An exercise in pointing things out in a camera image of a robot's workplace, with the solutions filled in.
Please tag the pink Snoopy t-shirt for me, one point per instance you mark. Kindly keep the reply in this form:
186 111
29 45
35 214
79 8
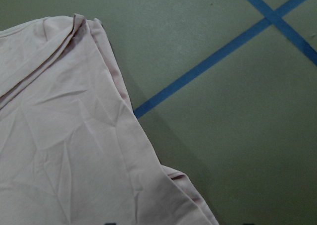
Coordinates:
72 151

